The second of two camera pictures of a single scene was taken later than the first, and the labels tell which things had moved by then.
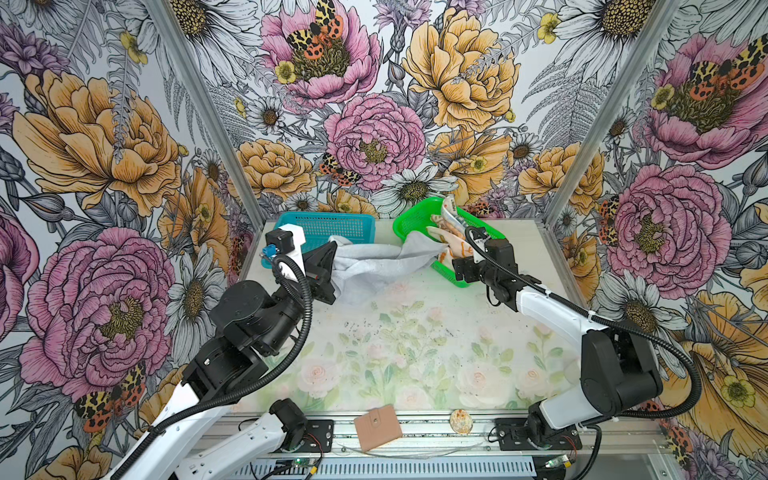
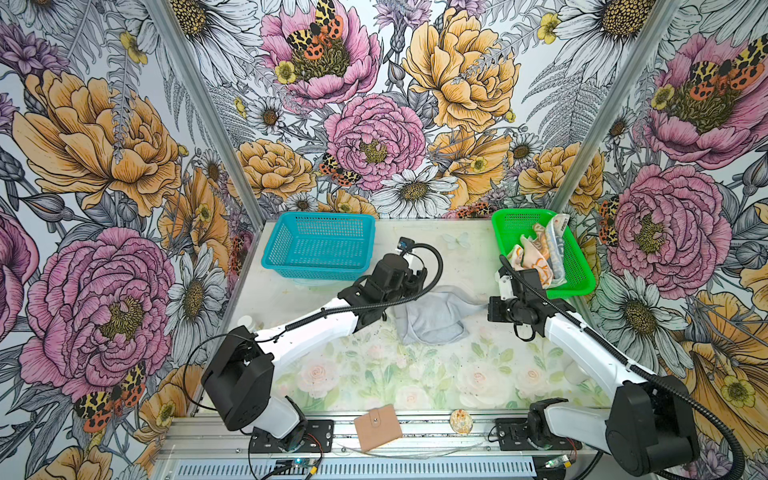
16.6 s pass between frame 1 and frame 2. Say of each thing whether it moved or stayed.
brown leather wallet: stayed
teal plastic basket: stayed
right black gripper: moved
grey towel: moved
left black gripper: moved
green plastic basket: moved
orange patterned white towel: moved
